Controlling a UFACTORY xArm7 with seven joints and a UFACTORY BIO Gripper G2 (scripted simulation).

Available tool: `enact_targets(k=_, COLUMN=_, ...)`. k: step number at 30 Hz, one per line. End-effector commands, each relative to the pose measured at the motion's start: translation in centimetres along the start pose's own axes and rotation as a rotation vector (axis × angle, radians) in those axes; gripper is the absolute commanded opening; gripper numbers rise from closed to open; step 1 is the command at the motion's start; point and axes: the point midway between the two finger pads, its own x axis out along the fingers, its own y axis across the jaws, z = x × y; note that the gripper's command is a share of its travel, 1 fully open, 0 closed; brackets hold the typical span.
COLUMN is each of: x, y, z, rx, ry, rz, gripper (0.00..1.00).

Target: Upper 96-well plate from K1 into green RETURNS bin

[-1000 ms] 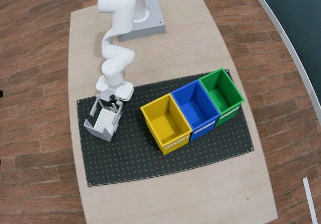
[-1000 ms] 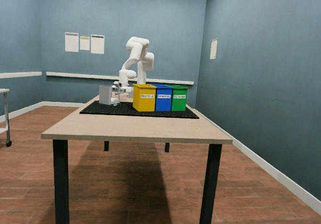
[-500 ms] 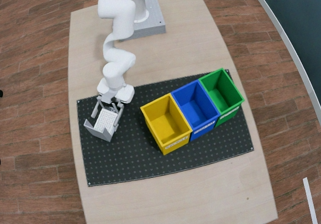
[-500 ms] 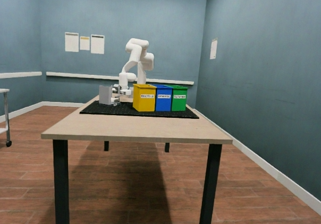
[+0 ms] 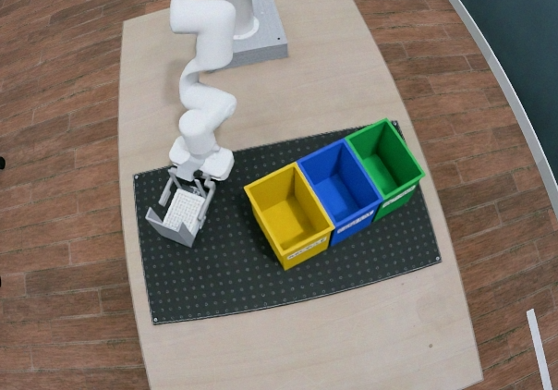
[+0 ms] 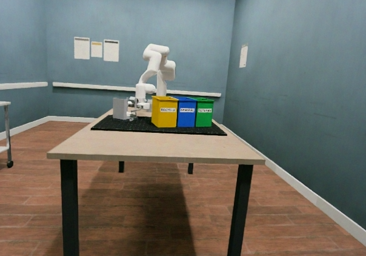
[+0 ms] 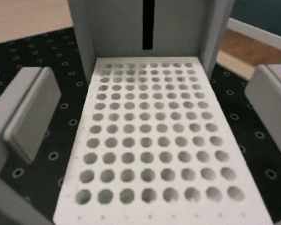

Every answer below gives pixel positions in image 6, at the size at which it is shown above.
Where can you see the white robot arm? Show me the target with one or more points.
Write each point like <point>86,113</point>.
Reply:
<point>158,64</point>

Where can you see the blue bin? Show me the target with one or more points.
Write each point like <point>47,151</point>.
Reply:
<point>186,112</point>

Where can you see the green open bin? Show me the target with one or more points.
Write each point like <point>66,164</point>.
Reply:
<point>204,112</point>

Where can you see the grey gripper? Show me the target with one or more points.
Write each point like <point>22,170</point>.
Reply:
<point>139,106</point>

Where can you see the yellow open bin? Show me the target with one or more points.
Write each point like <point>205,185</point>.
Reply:
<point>164,111</point>

